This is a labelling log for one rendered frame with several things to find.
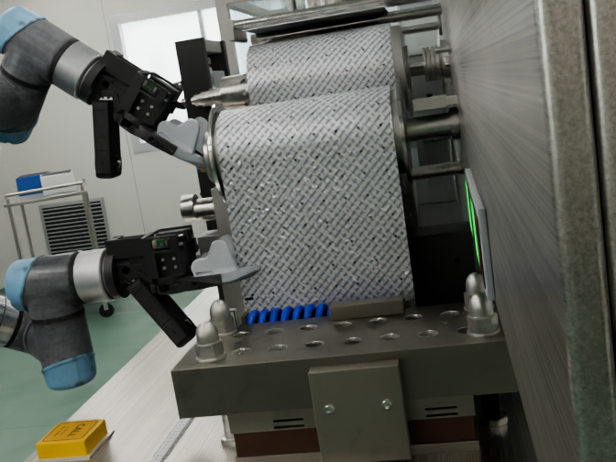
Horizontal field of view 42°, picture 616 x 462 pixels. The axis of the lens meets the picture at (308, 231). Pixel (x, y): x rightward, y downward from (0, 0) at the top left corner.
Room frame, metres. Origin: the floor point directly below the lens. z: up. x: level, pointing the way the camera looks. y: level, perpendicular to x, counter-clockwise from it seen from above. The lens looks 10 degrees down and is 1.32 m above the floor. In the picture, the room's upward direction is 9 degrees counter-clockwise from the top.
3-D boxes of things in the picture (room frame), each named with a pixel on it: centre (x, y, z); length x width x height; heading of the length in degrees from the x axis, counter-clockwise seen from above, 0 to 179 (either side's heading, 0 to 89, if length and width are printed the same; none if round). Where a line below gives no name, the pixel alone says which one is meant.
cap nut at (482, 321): (0.86, -0.18, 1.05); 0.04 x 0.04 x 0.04
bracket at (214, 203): (1.18, 0.13, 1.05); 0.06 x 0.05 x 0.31; 80
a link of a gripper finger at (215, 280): (1.06, 0.17, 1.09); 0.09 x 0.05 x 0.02; 78
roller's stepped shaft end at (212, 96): (1.40, 0.13, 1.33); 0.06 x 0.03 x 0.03; 80
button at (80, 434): (1.02, 0.36, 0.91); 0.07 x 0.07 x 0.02; 80
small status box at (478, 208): (0.69, -0.15, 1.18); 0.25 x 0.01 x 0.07; 170
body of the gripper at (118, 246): (1.10, 0.22, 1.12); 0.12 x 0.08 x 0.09; 80
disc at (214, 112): (1.14, 0.10, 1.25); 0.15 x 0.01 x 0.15; 170
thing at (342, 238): (1.05, -0.01, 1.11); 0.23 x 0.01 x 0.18; 80
